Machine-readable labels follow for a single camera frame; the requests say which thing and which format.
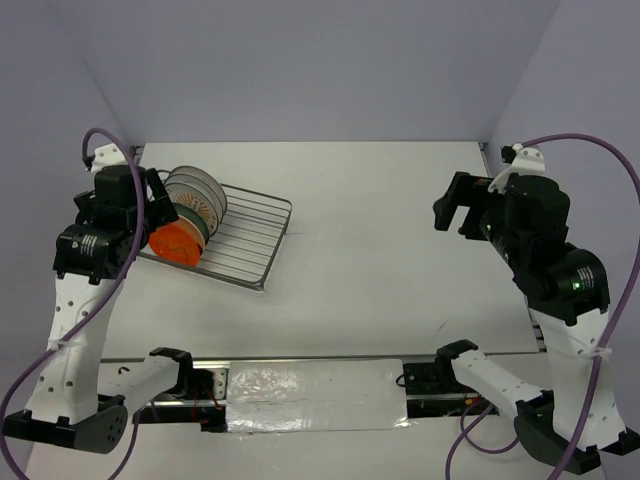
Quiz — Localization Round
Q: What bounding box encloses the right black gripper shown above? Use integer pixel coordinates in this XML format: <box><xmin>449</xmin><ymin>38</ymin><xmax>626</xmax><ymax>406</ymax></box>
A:
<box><xmin>431</xmin><ymin>168</ymin><xmax>526</xmax><ymax>265</ymax></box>

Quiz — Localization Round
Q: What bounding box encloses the orange translucent plate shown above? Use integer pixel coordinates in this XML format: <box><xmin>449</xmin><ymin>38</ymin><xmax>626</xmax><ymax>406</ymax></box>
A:
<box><xmin>149</xmin><ymin>223</ymin><xmax>203</xmax><ymax>266</ymax></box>

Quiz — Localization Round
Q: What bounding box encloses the cream peach plate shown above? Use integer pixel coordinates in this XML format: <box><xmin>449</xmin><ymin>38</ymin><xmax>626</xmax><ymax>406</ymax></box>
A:
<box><xmin>170</xmin><ymin>216</ymin><xmax>207</xmax><ymax>253</ymax></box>

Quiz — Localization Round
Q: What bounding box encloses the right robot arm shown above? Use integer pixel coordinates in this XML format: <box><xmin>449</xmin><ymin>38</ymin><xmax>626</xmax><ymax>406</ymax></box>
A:
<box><xmin>433</xmin><ymin>172</ymin><xmax>639</xmax><ymax>475</ymax></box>

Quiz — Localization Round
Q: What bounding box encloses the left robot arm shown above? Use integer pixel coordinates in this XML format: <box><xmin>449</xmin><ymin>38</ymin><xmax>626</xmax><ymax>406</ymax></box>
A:
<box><xmin>2</xmin><ymin>165</ymin><xmax>196</xmax><ymax>454</ymax></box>

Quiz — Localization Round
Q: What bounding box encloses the green blue floral plate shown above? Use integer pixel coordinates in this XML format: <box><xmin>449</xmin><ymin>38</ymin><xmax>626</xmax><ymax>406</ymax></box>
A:
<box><xmin>173</xmin><ymin>203</ymin><xmax>210</xmax><ymax>244</ymax></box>

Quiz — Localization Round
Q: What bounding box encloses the white plate orange sunburst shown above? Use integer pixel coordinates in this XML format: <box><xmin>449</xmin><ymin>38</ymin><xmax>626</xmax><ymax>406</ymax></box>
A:
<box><xmin>164</xmin><ymin>182</ymin><xmax>223</xmax><ymax>236</ymax></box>

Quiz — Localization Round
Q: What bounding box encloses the white enamel plate green rim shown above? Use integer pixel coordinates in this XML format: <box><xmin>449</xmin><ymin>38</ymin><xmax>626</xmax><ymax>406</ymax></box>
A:
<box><xmin>165</xmin><ymin>165</ymin><xmax>228</xmax><ymax>221</ymax></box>

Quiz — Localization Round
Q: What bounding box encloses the silver foil tape sheet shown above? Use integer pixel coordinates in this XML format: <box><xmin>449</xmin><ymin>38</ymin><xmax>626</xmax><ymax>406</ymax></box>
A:
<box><xmin>226</xmin><ymin>359</ymin><xmax>410</xmax><ymax>433</ymax></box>

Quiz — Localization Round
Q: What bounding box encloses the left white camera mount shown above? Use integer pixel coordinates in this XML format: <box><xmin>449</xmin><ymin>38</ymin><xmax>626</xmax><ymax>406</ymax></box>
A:
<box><xmin>82</xmin><ymin>143</ymin><xmax>128</xmax><ymax>174</ymax></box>

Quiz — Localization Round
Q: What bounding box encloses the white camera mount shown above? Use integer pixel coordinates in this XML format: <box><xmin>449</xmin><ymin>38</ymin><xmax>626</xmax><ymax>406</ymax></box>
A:
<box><xmin>82</xmin><ymin>143</ymin><xmax>128</xmax><ymax>174</ymax></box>
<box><xmin>488</xmin><ymin>143</ymin><xmax>546</xmax><ymax>194</ymax></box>

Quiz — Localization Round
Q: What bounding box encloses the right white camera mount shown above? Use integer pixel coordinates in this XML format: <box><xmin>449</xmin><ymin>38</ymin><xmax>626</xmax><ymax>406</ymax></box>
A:
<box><xmin>488</xmin><ymin>143</ymin><xmax>546</xmax><ymax>194</ymax></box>

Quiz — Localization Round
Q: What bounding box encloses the metal wire dish rack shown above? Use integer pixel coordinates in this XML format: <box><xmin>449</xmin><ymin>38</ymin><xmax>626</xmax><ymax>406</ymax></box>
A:
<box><xmin>141</xmin><ymin>183</ymin><xmax>292</xmax><ymax>291</ymax></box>

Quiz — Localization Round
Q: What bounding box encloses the metal base rail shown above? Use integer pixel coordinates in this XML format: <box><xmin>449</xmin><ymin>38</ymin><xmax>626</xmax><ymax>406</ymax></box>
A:
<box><xmin>140</xmin><ymin>358</ymin><xmax>482</xmax><ymax>435</ymax></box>

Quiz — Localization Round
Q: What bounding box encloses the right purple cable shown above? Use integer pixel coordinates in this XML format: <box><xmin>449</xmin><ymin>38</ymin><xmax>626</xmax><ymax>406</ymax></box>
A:
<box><xmin>445</xmin><ymin>132</ymin><xmax>640</xmax><ymax>480</ymax></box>

